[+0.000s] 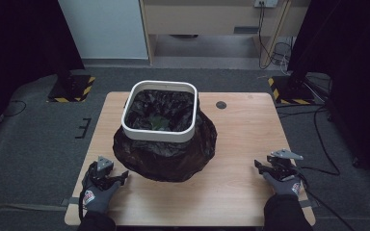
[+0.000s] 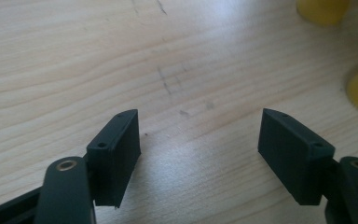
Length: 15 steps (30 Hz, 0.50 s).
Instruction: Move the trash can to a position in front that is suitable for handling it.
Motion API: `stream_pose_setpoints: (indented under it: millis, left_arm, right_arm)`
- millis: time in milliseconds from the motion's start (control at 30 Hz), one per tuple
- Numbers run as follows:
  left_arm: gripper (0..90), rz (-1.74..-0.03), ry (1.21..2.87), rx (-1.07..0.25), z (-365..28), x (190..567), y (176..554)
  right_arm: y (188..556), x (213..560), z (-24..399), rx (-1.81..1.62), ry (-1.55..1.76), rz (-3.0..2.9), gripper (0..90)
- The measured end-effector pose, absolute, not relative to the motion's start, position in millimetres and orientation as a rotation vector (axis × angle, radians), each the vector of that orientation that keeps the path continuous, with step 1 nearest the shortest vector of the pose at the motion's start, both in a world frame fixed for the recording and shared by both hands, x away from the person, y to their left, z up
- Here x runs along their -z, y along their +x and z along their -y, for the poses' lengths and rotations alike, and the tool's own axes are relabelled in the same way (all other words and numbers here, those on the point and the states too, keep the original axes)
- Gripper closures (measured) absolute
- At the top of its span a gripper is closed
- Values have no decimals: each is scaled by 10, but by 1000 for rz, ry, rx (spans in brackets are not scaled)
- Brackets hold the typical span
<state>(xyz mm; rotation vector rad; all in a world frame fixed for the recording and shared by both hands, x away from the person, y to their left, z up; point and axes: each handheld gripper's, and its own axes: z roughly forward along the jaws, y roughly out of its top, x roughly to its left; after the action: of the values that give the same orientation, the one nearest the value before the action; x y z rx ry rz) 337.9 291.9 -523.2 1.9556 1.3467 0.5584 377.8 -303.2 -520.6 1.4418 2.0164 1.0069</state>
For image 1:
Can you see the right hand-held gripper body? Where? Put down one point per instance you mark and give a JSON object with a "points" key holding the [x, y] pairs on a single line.
{"points": [[284, 154]]}

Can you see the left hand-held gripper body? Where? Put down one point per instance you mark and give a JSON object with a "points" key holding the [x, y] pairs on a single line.
{"points": [[104, 164]]}

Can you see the black trash bag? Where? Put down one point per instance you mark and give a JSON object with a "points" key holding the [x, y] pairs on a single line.
{"points": [[165, 160]]}

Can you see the person's left hand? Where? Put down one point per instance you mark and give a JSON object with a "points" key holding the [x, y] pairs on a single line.
{"points": [[98, 199]]}

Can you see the person's right hand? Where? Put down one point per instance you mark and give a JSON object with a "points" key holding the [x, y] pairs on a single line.
{"points": [[285, 188]]}

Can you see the grey tape strip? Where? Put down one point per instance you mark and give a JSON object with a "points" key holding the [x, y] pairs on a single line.
{"points": [[72, 201], [310, 203]]}

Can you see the black stand base striped edge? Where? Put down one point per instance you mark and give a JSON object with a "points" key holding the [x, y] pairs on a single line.
{"points": [[72, 89], [290, 93]]}

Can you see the green scrap in bag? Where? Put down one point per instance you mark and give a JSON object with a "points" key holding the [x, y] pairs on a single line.
{"points": [[158, 123]]}

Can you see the dark round table grommet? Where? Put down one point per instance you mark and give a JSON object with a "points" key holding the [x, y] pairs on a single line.
{"points": [[221, 105]]}

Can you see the white cabinet panel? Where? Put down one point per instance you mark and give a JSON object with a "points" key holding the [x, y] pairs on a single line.
{"points": [[104, 29]]}

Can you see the light wooden desk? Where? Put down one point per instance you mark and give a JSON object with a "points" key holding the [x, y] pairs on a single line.
{"points": [[205, 19]]}

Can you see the wall power outlet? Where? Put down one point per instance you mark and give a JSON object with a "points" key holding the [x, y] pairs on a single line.
{"points": [[266, 3]]}

